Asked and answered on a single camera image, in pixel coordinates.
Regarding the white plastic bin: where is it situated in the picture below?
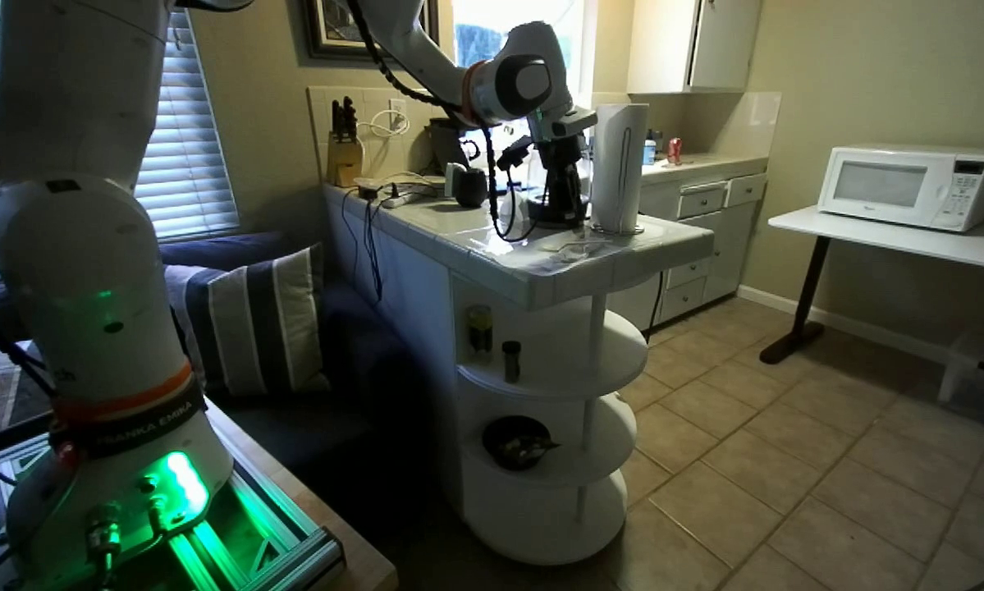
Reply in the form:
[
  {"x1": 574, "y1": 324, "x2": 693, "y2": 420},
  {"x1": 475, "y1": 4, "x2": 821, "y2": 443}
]
[{"x1": 938, "y1": 332, "x2": 984, "y2": 409}]

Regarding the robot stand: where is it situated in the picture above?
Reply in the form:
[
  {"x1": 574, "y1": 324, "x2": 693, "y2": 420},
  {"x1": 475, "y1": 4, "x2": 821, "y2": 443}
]
[{"x1": 0, "y1": 401, "x2": 399, "y2": 591}]

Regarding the black bowl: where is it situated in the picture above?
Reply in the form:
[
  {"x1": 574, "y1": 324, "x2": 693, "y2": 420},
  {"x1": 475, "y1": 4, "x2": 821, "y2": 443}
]
[{"x1": 481, "y1": 415, "x2": 561, "y2": 473}]

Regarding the white power strip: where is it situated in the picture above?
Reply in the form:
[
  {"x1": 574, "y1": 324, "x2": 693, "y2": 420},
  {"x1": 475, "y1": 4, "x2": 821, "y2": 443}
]
[{"x1": 353, "y1": 176, "x2": 437, "y2": 209}]

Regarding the white desk with black leg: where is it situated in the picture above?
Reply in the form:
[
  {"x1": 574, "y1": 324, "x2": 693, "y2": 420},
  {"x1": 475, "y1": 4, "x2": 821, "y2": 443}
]
[{"x1": 758, "y1": 205, "x2": 984, "y2": 366}]

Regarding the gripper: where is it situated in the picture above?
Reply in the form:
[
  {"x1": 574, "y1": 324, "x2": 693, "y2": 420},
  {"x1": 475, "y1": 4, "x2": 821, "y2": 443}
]
[{"x1": 529, "y1": 136, "x2": 588, "y2": 229}]

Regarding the dark glass jar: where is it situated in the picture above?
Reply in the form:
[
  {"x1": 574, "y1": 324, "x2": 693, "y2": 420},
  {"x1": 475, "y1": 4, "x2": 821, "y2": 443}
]
[{"x1": 468, "y1": 305, "x2": 495, "y2": 356}]

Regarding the white cable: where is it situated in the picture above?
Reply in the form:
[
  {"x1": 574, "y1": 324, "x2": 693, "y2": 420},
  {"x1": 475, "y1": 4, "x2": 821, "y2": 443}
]
[{"x1": 358, "y1": 109, "x2": 411, "y2": 139}]

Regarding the white base cabinet with drawers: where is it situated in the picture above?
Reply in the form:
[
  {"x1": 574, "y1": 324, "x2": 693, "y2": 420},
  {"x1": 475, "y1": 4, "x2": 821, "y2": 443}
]
[{"x1": 606, "y1": 171, "x2": 770, "y2": 331}]

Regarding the framed picture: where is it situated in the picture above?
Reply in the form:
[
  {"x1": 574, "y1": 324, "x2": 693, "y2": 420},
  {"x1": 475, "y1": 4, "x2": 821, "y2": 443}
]
[{"x1": 300, "y1": 0, "x2": 442, "y2": 63}]

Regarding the bright window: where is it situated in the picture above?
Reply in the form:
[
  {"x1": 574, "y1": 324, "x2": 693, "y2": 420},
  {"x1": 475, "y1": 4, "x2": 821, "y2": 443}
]
[{"x1": 451, "y1": 0, "x2": 588, "y2": 109}]

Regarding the black cable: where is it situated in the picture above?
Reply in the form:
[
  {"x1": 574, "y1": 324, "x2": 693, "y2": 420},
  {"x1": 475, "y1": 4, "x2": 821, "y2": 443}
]
[{"x1": 340, "y1": 187, "x2": 387, "y2": 302}]

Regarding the black mug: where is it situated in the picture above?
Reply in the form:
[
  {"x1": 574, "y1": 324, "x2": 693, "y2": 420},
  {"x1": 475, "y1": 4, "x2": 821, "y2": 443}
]
[{"x1": 452, "y1": 167, "x2": 490, "y2": 208}]

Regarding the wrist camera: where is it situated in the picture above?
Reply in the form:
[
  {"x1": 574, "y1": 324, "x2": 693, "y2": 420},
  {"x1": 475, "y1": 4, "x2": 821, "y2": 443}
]
[{"x1": 496, "y1": 135, "x2": 538, "y2": 172}]

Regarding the blue sofa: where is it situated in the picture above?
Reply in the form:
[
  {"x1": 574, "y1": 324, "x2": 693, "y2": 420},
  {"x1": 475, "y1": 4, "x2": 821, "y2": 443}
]
[{"x1": 0, "y1": 231, "x2": 427, "y2": 502}]

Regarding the wooden knife block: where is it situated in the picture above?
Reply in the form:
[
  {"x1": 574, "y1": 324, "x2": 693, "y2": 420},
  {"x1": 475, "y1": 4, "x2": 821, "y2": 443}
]
[{"x1": 326, "y1": 97, "x2": 366, "y2": 189}]

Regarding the dark coffee maker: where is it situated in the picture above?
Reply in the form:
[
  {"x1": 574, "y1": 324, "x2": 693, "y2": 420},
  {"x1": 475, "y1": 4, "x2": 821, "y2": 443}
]
[{"x1": 428, "y1": 117, "x2": 482, "y2": 175}]

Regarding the white microwave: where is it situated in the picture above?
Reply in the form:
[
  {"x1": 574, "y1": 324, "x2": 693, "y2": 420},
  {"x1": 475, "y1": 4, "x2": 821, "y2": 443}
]
[{"x1": 817, "y1": 145, "x2": 984, "y2": 233}]

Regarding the paper towel roll on holder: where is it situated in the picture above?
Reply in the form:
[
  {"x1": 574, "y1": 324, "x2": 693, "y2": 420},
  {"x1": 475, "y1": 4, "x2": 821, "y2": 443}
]
[{"x1": 588, "y1": 103, "x2": 651, "y2": 237}]

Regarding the window with white blinds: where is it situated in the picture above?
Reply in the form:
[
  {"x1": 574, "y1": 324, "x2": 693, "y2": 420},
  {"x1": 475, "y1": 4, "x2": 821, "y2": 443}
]
[{"x1": 0, "y1": 0, "x2": 240, "y2": 273}]

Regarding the white wall cabinet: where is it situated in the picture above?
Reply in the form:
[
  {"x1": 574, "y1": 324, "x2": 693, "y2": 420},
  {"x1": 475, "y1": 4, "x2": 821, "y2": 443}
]
[{"x1": 626, "y1": 0, "x2": 764, "y2": 94}]

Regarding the fork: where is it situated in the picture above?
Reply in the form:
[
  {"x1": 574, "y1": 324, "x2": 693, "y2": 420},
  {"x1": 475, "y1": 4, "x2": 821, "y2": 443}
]
[{"x1": 539, "y1": 231, "x2": 617, "y2": 259}]

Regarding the striped pillow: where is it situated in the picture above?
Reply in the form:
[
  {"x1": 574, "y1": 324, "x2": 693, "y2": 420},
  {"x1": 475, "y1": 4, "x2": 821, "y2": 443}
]
[{"x1": 163, "y1": 243, "x2": 330, "y2": 397}]

